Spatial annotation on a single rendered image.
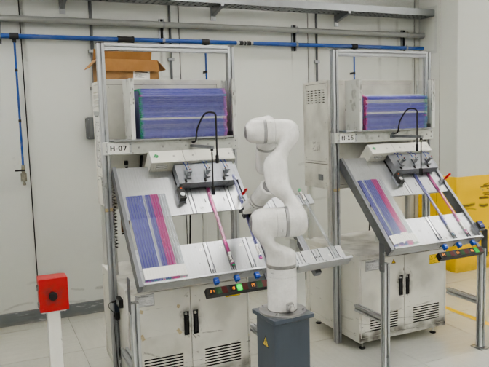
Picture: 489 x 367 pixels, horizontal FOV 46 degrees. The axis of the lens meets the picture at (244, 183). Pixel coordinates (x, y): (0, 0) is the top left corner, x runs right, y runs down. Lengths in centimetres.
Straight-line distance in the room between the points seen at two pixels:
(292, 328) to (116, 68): 187
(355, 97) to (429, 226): 92
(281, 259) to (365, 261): 148
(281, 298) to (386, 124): 186
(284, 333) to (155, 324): 104
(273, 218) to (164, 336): 121
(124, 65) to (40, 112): 125
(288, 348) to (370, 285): 149
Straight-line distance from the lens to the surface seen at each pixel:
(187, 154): 320
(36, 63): 461
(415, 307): 405
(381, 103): 385
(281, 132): 239
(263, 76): 511
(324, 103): 389
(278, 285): 232
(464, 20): 577
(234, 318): 335
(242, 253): 300
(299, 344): 239
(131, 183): 311
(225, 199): 317
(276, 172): 232
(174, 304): 319
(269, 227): 225
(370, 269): 374
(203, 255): 294
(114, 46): 322
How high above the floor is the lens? 147
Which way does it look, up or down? 6 degrees down
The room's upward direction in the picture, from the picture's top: 2 degrees counter-clockwise
